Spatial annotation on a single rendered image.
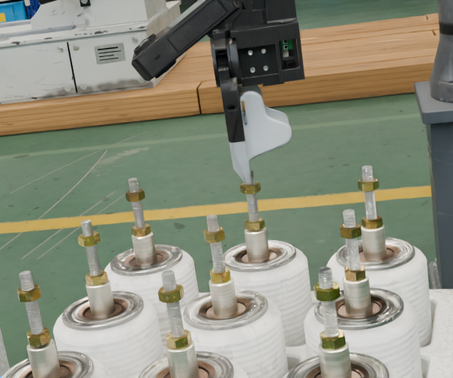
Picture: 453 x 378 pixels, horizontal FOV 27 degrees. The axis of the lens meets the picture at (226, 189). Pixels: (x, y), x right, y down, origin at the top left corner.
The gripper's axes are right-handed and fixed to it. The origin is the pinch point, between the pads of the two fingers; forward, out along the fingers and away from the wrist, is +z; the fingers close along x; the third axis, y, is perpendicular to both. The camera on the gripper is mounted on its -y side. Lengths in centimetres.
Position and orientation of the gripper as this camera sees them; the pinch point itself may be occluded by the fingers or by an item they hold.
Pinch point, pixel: (238, 169)
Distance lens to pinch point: 91.3
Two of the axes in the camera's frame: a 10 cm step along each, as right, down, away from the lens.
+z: 1.4, 9.4, 3.0
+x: 0.0, -3.0, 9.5
